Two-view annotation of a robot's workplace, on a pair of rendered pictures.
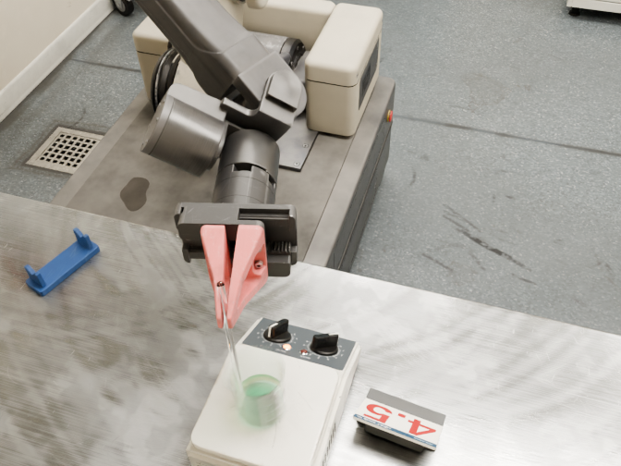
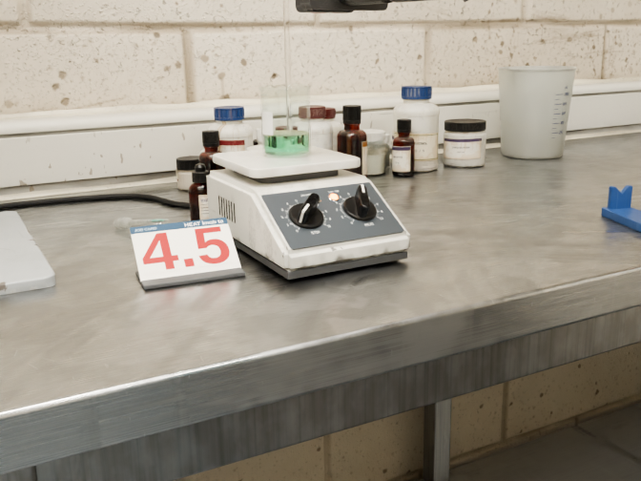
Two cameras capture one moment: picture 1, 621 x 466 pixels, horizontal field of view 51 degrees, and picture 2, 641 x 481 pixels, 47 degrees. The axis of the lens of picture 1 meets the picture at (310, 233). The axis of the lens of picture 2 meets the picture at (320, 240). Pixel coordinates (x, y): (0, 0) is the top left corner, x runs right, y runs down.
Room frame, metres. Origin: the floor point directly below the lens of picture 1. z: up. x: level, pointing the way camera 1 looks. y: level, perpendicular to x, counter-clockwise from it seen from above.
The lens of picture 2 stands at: (0.85, -0.47, 0.95)
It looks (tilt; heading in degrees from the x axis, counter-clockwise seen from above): 15 degrees down; 134
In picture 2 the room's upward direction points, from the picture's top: 1 degrees counter-clockwise
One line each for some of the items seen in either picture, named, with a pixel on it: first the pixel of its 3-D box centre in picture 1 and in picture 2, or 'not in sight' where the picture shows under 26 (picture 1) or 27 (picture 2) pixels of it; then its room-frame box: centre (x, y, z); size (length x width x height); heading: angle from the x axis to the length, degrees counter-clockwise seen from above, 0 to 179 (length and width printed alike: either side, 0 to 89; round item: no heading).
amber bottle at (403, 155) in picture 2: not in sight; (403, 147); (0.18, 0.42, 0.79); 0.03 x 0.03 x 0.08
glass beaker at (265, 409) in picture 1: (256, 389); (286, 118); (0.31, 0.05, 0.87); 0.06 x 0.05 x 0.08; 114
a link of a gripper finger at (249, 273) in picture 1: (220, 275); not in sight; (0.33, 0.08, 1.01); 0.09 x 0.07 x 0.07; 177
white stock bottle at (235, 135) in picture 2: not in sight; (231, 148); (0.05, 0.19, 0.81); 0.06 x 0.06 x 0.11
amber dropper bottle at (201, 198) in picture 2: not in sight; (201, 193); (0.18, 0.03, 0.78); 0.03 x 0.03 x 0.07
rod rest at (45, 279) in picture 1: (60, 259); (639, 209); (0.56, 0.33, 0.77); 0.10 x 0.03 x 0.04; 143
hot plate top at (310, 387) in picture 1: (267, 407); (284, 159); (0.31, 0.05, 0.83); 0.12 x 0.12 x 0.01; 71
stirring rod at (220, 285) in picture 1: (233, 355); (287, 40); (0.30, 0.07, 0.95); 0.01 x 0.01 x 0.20
